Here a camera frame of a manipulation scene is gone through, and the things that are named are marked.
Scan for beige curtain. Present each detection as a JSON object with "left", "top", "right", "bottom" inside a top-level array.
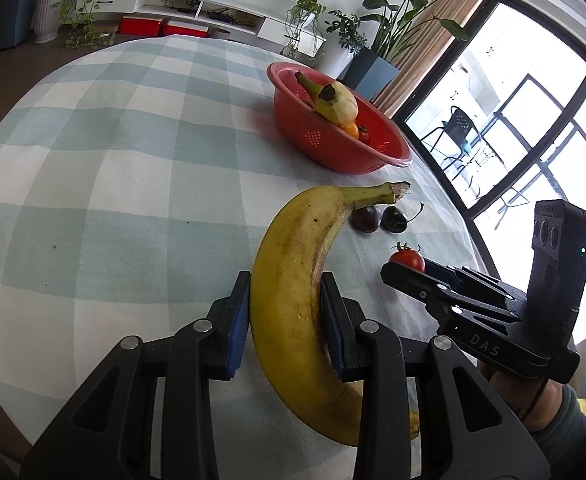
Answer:
[{"left": 372, "top": 0, "right": 497, "bottom": 117}]

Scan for trailing pothos in white pot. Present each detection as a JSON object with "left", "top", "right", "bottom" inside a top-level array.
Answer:
[{"left": 284, "top": 0, "right": 327, "bottom": 61}]

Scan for plant in blue planter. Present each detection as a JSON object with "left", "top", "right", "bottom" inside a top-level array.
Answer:
[{"left": 0, "top": 0, "right": 42, "bottom": 52}]

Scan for red storage box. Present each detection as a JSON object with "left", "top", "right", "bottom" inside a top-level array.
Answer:
[
  {"left": 119, "top": 16, "right": 164, "bottom": 37},
  {"left": 163, "top": 20, "right": 209, "bottom": 39}
]

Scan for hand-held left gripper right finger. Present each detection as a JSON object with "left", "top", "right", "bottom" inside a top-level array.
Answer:
[{"left": 320, "top": 271, "right": 551, "bottom": 480}]

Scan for person's right forearm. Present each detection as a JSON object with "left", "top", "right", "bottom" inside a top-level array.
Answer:
[{"left": 529, "top": 384, "right": 586, "bottom": 462}]

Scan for leafy plant in white pot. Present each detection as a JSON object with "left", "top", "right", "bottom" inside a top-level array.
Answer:
[{"left": 318, "top": 9, "right": 370, "bottom": 82}]

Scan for tall plant in grey planter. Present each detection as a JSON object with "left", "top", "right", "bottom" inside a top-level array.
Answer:
[{"left": 342, "top": 0, "right": 485, "bottom": 102}]

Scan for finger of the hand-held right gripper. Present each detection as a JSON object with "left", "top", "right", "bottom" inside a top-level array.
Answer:
[
  {"left": 380, "top": 261, "right": 520, "bottom": 334},
  {"left": 423, "top": 258, "right": 527, "bottom": 317}
]

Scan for person's right hand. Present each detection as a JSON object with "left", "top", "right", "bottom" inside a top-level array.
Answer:
[{"left": 478, "top": 360, "right": 569, "bottom": 431}]

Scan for dark cherry with stem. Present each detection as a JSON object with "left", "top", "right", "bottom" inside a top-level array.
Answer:
[{"left": 381, "top": 203, "right": 425, "bottom": 234}]

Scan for trailing plant on cabinet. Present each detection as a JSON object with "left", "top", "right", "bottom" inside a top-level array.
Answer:
[{"left": 55, "top": 0, "right": 124, "bottom": 52}]

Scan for green checked tablecloth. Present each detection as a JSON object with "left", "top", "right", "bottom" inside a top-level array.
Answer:
[{"left": 0, "top": 35, "right": 494, "bottom": 480}]

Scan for yellow banana with scar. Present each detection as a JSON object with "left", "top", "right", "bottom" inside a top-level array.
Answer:
[{"left": 249, "top": 181, "right": 420, "bottom": 447}]

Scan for black balcony table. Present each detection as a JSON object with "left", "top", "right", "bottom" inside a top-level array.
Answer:
[{"left": 450, "top": 130, "right": 530, "bottom": 213}]

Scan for plant in white ribbed planter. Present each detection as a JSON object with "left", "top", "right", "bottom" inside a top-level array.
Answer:
[{"left": 32, "top": 0, "right": 68, "bottom": 44}]

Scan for black balcony chair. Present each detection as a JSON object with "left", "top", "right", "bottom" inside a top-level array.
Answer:
[{"left": 422, "top": 105, "right": 485, "bottom": 162}]

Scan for red plastic basket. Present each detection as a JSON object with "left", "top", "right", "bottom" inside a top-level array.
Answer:
[{"left": 266, "top": 61, "right": 413, "bottom": 175}]

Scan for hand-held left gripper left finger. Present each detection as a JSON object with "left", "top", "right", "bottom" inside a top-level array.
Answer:
[{"left": 20, "top": 270, "right": 252, "bottom": 480}]

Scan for small cherry tomato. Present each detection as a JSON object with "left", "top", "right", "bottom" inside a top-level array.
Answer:
[{"left": 389, "top": 242, "right": 426, "bottom": 274}]

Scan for white television cabinet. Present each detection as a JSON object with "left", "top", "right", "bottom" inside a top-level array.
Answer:
[{"left": 73, "top": 0, "right": 327, "bottom": 56}]

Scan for black framed glass door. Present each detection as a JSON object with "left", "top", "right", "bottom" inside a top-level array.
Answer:
[{"left": 392, "top": 0, "right": 586, "bottom": 348}]

